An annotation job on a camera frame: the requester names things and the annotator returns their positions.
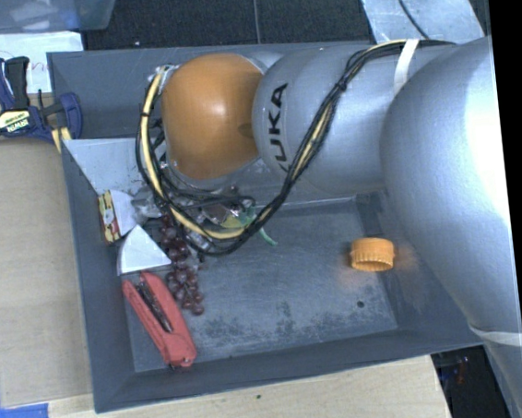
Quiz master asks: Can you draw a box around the crumpled clear plastic wrapper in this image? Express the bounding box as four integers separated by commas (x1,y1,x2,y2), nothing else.
128,185,167,223

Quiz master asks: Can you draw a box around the white wedge-shaped piece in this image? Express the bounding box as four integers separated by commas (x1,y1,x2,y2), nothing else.
112,221,172,277

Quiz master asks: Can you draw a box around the dark red grape bunch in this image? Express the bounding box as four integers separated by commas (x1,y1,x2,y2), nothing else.
155,209,208,320

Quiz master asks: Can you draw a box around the red stapler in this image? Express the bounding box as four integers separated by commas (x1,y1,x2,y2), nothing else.
119,265,200,375

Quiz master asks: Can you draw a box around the orange bottle cap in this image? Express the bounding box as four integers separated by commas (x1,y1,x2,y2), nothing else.
348,234,398,276

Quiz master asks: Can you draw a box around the white box with red print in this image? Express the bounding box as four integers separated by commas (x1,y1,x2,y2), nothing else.
96,186,144,246

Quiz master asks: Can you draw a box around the pale wood flat board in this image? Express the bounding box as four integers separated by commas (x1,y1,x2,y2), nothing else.
0,129,95,409

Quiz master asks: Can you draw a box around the grey metal bin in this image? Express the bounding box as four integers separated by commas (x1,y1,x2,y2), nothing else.
46,10,489,416

